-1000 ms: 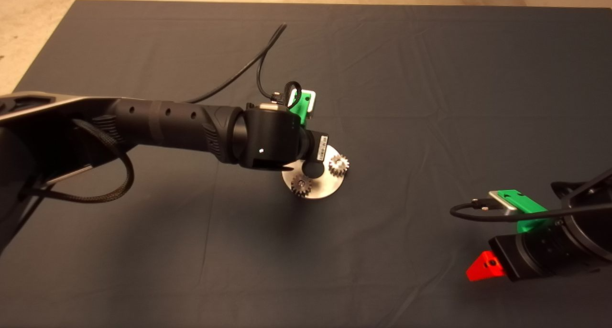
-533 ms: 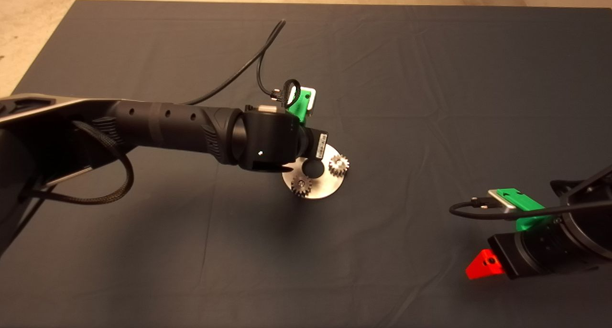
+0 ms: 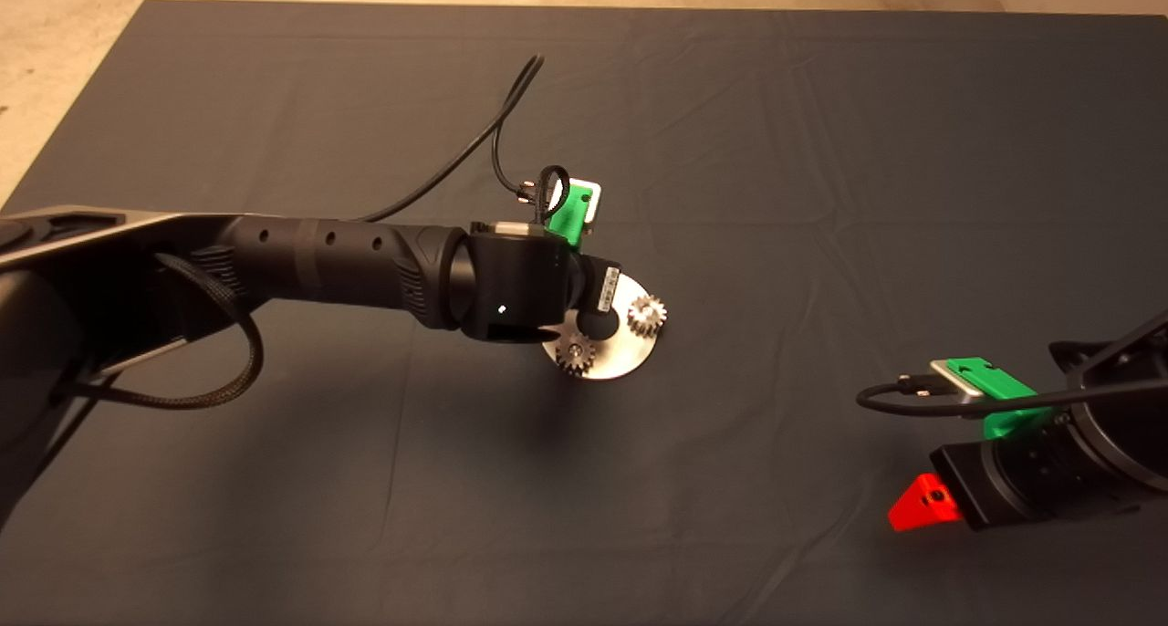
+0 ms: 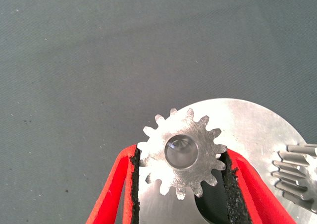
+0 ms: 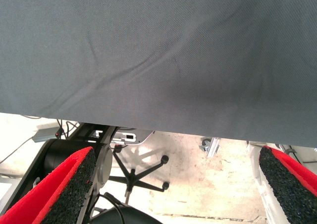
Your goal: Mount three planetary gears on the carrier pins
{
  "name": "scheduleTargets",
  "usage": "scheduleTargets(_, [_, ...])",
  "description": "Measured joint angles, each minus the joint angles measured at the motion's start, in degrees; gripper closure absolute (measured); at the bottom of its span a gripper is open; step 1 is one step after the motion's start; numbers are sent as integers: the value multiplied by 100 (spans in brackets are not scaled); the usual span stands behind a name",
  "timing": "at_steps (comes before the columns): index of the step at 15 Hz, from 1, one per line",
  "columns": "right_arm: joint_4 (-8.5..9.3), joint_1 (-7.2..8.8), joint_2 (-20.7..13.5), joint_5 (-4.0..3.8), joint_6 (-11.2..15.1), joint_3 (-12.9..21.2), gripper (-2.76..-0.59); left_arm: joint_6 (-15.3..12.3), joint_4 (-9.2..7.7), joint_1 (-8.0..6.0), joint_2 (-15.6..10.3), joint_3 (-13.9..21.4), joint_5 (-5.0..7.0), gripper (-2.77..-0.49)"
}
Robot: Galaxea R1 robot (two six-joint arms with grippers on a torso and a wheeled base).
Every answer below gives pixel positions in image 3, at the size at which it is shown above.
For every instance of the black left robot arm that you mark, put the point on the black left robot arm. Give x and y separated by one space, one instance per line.
319 261

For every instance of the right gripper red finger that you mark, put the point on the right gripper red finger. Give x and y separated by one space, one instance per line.
923 506

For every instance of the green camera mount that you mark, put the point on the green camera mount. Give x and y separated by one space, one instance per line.
570 215
1004 389

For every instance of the dark table cloth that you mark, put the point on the dark table cloth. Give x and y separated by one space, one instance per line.
776 133

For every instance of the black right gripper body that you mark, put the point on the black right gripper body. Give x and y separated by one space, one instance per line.
995 480

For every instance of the small silver camera box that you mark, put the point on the small silver camera box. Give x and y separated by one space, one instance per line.
958 380
589 202

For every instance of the round metal carrier plate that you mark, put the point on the round metal carrier plate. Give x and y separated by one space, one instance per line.
630 357

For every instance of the small steel planetary gear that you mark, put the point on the small steel planetary gear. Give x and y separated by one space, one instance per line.
647 316
575 354

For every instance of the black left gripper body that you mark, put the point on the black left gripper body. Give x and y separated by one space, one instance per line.
598 284

